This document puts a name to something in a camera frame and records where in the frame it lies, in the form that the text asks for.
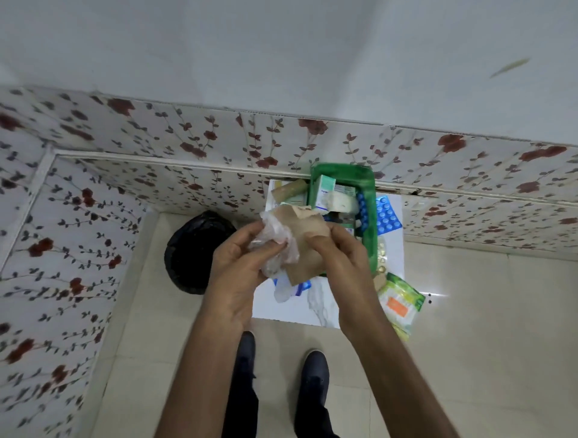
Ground person's right hand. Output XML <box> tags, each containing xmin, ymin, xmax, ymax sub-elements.
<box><xmin>303</xmin><ymin>223</ymin><xmax>385</xmax><ymax>340</ymax></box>

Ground person's left hand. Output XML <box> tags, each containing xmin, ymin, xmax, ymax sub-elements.
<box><xmin>204</xmin><ymin>221</ymin><xmax>290</xmax><ymax>335</ymax></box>

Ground brown paper bag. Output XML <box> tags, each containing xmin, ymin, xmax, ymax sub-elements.
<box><xmin>273</xmin><ymin>204</ymin><xmax>334</xmax><ymax>287</ymax></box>

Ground clear plastic bag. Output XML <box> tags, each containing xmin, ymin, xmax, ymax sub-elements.
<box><xmin>247</xmin><ymin>209</ymin><xmax>301</xmax><ymax>304</ymax></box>

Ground person's left forearm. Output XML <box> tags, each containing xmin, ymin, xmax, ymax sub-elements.
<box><xmin>155</xmin><ymin>308</ymin><xmax>253</xmax><ymax>438</ymax></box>

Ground person's right forearm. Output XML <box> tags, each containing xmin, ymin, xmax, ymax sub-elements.
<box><xmin>340</xmin><ymin>311</ymin><xmax>460</xmax><ymax>438</ymax></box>

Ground small blue blister pack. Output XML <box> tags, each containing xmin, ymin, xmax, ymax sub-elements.
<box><xmin>273</xmin><ymin>278</ymin><xmax>313</xmax><ymax>297</ymax></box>

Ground white pouch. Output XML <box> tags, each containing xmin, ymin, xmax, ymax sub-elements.
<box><xmin>329</xmin><ymin>191</ymin><xmax>359</xmax><ymax>214</ymax></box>

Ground white and green medicine box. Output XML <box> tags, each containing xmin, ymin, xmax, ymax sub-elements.
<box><xmin>315</xmin><ymin>174</ymin><xmax>337</xmax><ymax>212</ymax></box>

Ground white small table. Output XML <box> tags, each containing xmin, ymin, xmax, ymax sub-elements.
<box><xmin>251</xmin><ymin>180</ymin><xmax>406</xmax><ymax>329</ymax></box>

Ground brown cardboard roll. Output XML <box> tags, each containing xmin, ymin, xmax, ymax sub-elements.
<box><xmin>271</xmin><ymin>179</ymin><xmax>310</xmax><ymax>204</ymax></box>

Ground green plastic tray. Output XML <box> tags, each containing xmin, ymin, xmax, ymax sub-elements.
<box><xmin>309</xmin><ymin>162</ymin><xmax>378</xmax><ymax>277</ymax></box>

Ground large blue blister pack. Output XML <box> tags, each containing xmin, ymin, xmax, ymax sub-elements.
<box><xmin>376</xmin><ymin>195</ymin><xmax>403</xmax><ymax>236</ymax></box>

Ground black garbage bag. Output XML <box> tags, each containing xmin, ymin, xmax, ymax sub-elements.
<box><xmin>164</xmin><ymin>210</ymin><xmax>237</xmax><ymax>296</ymax></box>

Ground person's black left shoe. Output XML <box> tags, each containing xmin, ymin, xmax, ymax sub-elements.
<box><xmin>237</xmin><ymin>331</ymin><xmax>256</xmax><ymax>377</ymax></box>

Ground person's black shoe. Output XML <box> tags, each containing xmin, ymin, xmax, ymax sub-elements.
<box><xmin>300</xmin><ymin>350</ymin><xmax>331</xmax><ymax>402</ymax></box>
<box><xmin>237</xmin><ymin>331</ymin><xmax>256</xmax><ymax>377</ymax></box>

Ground green and white packet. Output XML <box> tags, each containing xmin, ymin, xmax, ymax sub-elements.
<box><xmin>378</xmin><ymin>272</ymin><xmax>426</xmax><ymax>342</ymax></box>

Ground person's black right shoe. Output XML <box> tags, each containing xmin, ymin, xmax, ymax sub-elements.
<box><xmin>300</xmin><ymin>350</ymin><xmax>331</xmax><ymax>402</ymax></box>

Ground person's black trousers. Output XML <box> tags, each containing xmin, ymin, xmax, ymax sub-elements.
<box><xmin>221</xmin><ymin>361</ymin><xmax>340</xmax><ymax>438</ymax></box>

